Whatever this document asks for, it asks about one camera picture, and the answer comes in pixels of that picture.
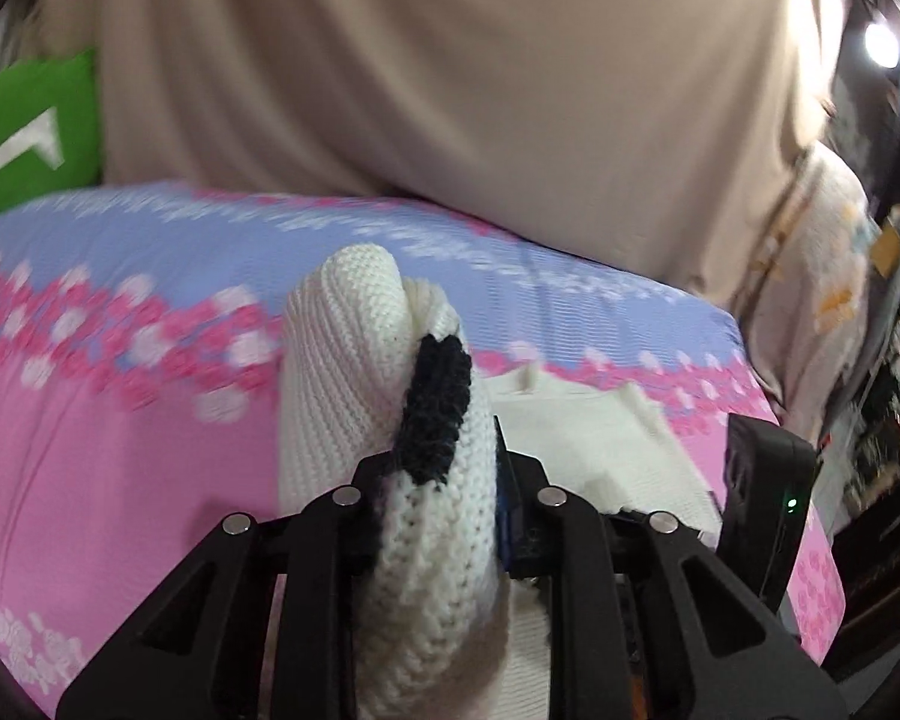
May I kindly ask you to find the bright ceiling lamp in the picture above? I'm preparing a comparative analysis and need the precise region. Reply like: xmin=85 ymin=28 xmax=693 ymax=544
xmin=862 ymin=19 xmax=900 ymax=67

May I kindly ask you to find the dark cluttered shelf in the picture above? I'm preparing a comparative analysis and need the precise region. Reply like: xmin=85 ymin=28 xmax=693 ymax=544
xmin=832 ymin=202 xmax=900 ymax=541

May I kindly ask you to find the white red navy knitted sweater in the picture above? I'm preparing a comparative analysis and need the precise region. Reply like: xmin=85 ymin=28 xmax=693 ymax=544
xmin=277 ymin=244 xmax=725 ymax=720

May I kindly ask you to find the yellow paper tag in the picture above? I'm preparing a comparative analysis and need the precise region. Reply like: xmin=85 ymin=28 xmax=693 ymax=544
xmin=870 ymin=223 xmax=900 ymax=278

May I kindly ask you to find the pale floral hanging cloth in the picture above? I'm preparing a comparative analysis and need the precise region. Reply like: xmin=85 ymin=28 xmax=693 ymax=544
xmin=727 ymin=142 xmax=882 ymax=451

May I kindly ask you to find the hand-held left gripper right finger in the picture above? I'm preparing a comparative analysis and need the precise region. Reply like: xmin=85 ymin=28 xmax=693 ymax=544
xmin=495 ymin=420 xmax=848 ymax=720

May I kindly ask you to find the green pillow with white stripe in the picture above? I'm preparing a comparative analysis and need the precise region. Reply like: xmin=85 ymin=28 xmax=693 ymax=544
xmin=0 ymin=49 xmax=106 ymax=224

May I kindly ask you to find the beige hanging cloth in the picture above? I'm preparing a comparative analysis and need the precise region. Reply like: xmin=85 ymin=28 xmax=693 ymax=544
xmin=37 ymin=0 xmax=863 ymax=293

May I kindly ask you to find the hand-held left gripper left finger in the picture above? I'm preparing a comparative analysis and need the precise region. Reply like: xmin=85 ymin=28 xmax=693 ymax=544
xmin=56 ymin=456 xmax=391 ymax=720

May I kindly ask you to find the pink floral bed sheet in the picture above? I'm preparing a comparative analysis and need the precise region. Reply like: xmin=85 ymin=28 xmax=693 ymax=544
xmin=0 ymin=180 xmax=848 ymax=698

